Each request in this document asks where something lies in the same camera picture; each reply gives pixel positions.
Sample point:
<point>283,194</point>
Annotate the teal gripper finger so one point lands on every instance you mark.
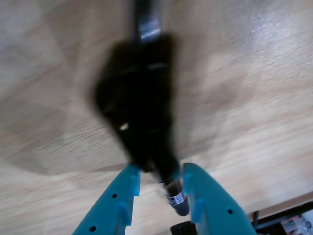
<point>215,210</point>
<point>110,210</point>

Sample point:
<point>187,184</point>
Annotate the black retractable pen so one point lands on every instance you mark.
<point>137,98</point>

